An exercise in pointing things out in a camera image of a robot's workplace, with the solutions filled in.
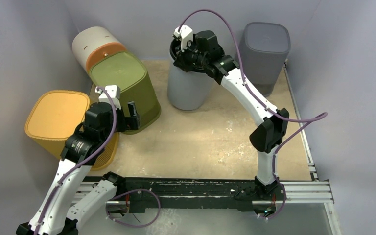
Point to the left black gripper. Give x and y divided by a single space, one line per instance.
129 122

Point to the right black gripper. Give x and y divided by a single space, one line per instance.
184 59

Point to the green mesh basket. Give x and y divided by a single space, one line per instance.
129 73

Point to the grey bin with black liner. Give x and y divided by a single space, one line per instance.
188 90

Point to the grey mesh basket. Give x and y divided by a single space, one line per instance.
264 48

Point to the yellow mesh basket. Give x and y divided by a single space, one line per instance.
56 123

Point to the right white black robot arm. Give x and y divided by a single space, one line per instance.
270 121

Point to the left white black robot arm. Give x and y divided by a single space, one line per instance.
57 215

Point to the white orange cylindrical container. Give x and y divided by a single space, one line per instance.
93 44

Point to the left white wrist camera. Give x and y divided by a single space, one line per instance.
109 91

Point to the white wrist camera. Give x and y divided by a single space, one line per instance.
184 35
109 91

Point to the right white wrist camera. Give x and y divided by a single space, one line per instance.
184 35

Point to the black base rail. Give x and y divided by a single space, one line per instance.
141 193

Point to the aluminium table frame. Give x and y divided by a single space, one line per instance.
295 192

